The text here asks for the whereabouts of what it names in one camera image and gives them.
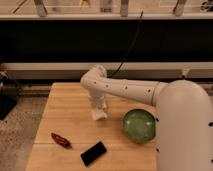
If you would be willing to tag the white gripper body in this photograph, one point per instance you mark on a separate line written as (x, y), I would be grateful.
(97, 102)

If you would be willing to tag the white sponge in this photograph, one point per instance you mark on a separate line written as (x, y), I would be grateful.
(98, 114)

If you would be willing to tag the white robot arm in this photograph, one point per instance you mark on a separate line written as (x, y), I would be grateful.
(184, 116)

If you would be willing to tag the green ceramic bowl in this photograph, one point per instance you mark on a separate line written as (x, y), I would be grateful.
(139, 125)

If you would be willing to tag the black smartphone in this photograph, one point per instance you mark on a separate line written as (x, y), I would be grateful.
(93, 153)

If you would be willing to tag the red chili pepper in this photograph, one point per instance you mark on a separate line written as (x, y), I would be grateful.
(61, 141)

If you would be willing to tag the dark object at left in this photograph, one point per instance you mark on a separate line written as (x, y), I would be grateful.
(7, 103)

